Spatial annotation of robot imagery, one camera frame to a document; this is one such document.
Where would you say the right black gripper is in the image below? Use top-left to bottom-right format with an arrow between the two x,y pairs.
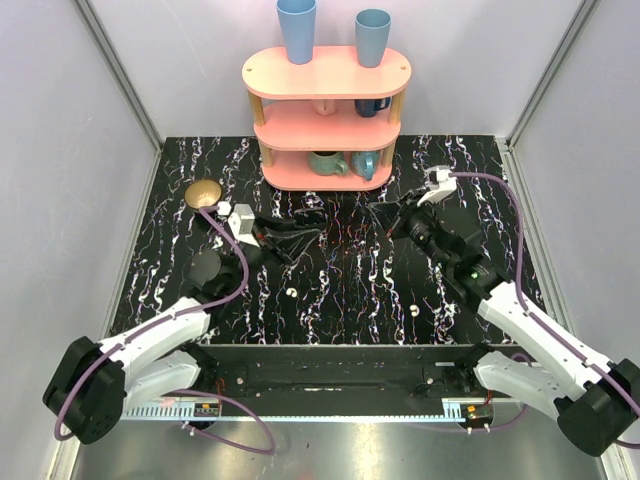
368,189 -> 453,272

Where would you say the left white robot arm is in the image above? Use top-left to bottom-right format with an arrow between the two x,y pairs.
42,204 -> 327,445

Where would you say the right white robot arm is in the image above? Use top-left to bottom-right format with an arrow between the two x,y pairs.
368,194 -> 639,457

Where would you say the light blue ceramic mug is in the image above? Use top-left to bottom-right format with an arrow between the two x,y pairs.
350,151 -> 379,181

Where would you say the green ceramic mug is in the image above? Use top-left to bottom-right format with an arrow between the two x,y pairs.
308,151 -> 349,176

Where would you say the dark blue mug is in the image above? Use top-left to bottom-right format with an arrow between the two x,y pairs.
354,97 -> 392,118

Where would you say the pink three-tier wooden shelf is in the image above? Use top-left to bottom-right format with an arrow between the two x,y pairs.
242,46 -> 412,192

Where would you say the pink mug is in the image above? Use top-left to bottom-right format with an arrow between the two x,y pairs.
312,99 -> 336,116

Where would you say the right light blue tumbler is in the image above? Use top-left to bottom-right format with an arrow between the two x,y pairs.
355,8 -> 391,68

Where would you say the light blue tumbler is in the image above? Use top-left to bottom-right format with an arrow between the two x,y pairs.
276,0 -> 316,65
355,8 -> 391,68

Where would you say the left light blue tumbler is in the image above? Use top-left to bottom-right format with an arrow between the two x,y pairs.
276,0 -> 316,65

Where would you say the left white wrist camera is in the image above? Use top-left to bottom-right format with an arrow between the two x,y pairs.
228,204 -> 258,246

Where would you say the black mounting base plate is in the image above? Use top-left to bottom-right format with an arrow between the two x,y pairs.
201,344 -> 492,398

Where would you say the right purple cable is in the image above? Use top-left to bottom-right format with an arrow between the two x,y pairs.
414,171 -> 640,448

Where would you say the purple cable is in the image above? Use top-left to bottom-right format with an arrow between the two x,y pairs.
53,205 -> 277,455
414,171 -> 640,448

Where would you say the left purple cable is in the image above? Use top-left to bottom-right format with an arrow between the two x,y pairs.
53,205 -> 277,455

